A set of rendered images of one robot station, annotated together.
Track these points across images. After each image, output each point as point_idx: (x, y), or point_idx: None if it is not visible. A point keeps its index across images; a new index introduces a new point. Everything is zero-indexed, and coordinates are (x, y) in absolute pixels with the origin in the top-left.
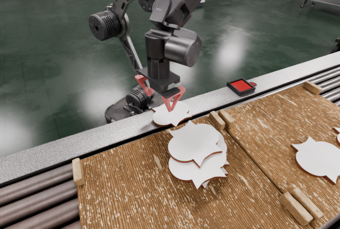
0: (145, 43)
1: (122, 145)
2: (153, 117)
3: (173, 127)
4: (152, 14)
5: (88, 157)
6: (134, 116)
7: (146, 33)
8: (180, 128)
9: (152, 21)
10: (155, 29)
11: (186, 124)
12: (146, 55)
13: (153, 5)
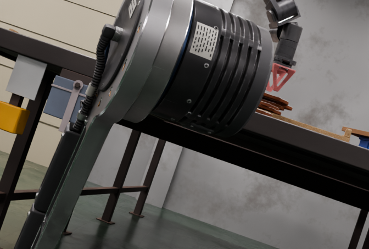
0: (300, 34)
1: (309, 125)
2: (270, 114)
3: (261, 109)
4: (298, 12)
5: (339, 134)
6: (285, 121)
7: (301, 26)
8: (271, 94)
9: (297, 17)
10: (295, 22)
11: (264, 92)
12: (297, 43)
13: (296, 6)
